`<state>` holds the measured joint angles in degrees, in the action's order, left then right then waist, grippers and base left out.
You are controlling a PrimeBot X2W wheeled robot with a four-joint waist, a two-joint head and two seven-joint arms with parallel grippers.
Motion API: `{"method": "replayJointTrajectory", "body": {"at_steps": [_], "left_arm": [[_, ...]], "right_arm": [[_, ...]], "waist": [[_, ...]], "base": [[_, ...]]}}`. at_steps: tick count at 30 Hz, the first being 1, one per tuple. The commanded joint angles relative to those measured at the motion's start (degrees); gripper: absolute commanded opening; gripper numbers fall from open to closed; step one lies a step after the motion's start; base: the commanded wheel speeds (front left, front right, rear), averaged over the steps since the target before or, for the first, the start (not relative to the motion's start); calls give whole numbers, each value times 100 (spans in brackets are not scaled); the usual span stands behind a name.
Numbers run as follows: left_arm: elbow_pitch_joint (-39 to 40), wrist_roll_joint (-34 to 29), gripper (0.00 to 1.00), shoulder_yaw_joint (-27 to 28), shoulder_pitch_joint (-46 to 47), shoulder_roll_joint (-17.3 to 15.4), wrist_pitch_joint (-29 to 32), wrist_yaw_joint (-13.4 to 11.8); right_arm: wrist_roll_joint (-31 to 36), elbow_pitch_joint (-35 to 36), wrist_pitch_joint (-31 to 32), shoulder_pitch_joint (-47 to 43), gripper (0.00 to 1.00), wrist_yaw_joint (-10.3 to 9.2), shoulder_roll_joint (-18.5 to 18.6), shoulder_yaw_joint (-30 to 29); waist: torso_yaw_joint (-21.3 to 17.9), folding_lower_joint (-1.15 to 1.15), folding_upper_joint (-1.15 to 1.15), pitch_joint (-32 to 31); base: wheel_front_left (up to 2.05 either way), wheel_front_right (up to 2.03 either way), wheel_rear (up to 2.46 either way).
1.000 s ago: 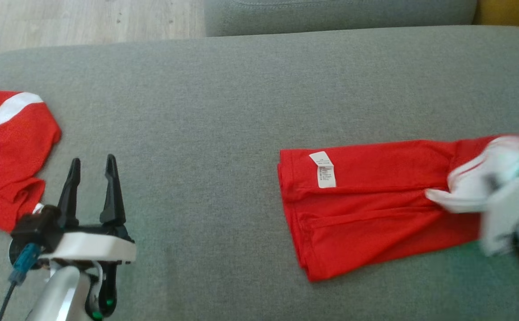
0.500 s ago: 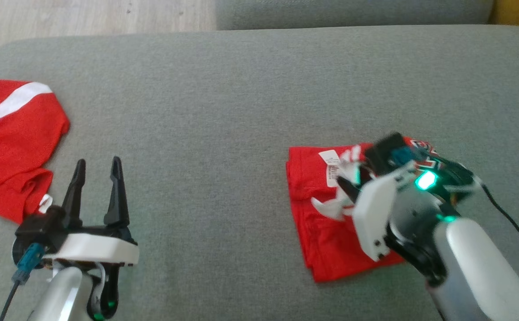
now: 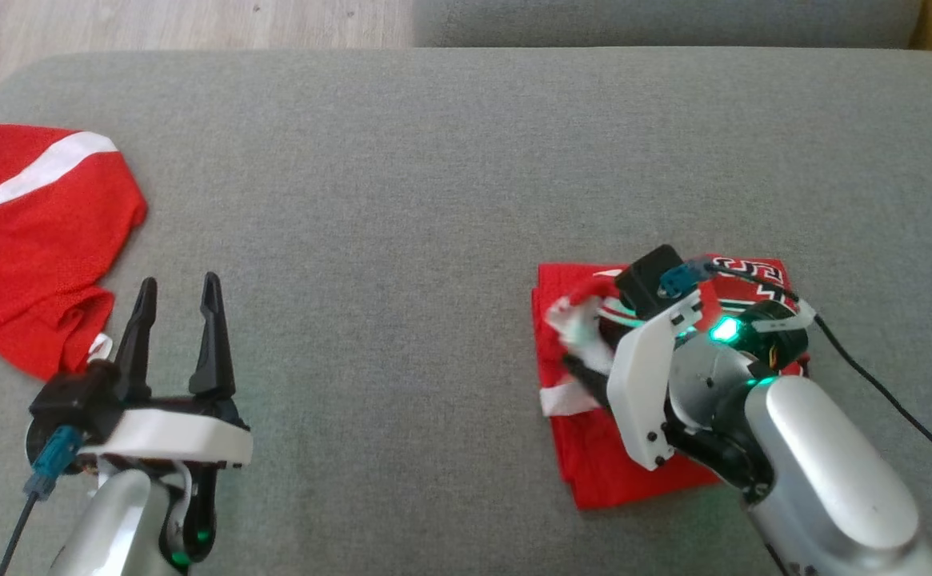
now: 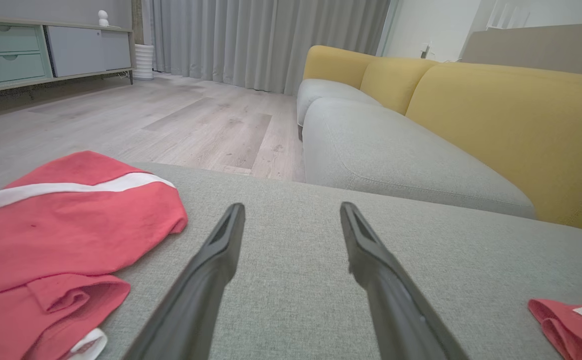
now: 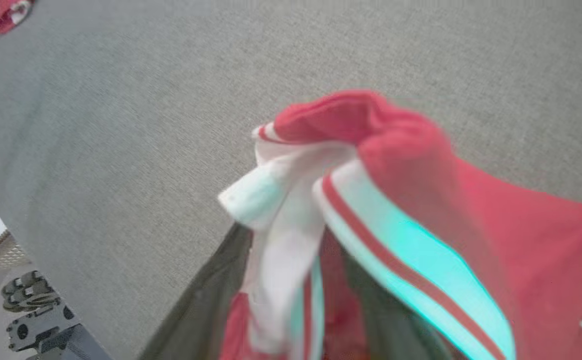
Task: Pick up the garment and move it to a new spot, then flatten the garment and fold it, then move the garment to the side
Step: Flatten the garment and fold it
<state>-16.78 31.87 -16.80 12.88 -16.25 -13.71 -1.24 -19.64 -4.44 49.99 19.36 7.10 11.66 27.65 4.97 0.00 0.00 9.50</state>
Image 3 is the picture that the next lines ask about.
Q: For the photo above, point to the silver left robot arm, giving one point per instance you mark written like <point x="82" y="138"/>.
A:
<point x="114" y="520"/>

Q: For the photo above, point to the grey fabric sofa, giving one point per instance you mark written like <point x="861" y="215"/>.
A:
<point x="658" y="20"/>

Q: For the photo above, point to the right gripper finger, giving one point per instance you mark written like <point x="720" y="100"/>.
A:
<point x="594" y="380"/>

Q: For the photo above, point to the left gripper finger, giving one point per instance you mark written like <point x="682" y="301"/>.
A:
<point x="138" y="352"/>
<point x="214" y="352"/>

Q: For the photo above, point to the grey fabric ottoman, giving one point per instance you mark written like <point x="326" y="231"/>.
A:
<point x="434" y="240"/>

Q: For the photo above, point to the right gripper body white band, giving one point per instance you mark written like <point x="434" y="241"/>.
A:
<point x="638" y="392"/>

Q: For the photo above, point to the red shirt with white sleeves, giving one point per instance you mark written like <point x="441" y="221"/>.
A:
<point x="618" y="472"/>

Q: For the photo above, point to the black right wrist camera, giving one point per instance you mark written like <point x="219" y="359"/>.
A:
<point x="650" y="280"/>

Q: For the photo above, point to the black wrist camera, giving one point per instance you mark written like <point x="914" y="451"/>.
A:
<point x="74" y="396"/>
<point x="650" y="280"/>

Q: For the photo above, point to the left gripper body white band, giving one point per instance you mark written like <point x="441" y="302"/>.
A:
<point x="178" y="436"/>

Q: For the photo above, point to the red shorts with white stripe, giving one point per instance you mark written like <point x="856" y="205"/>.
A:
<point x="34" y="240"/>

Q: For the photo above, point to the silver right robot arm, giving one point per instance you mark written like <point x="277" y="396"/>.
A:
<point x="818" y="464"/>

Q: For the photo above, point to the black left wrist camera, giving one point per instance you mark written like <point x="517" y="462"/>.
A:
<point x="74" y="396"/>

